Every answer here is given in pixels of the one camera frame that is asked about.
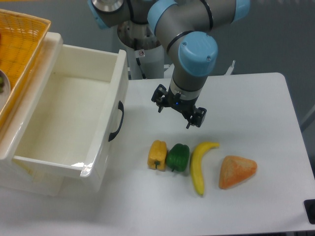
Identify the white plate with food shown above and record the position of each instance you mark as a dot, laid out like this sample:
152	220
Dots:
5	89

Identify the orange triangular bread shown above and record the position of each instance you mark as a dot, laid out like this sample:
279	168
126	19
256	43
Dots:
234	170

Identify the yellow banana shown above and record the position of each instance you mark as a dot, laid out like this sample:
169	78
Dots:
196	165

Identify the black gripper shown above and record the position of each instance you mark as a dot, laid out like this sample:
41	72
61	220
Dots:
182	101

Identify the white drawer cabinet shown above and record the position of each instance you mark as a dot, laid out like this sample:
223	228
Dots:
17	169

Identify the white plastic drawer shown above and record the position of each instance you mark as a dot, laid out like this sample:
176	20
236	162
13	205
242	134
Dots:
76	113

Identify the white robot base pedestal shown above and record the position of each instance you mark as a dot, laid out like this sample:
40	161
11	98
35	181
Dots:
145	54

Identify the yellow bell pepper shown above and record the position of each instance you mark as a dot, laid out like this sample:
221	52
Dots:
157	155

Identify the green bell pepper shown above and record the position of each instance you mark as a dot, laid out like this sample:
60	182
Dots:
177	158

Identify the orange plastic basket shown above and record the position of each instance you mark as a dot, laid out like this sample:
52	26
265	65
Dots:
21	38

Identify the black drawer handle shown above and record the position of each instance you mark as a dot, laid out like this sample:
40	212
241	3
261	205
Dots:
119	122

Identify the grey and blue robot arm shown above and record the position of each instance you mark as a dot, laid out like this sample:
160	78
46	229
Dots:
182	32

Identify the black object at table edge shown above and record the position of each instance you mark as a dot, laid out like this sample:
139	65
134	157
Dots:
310	210

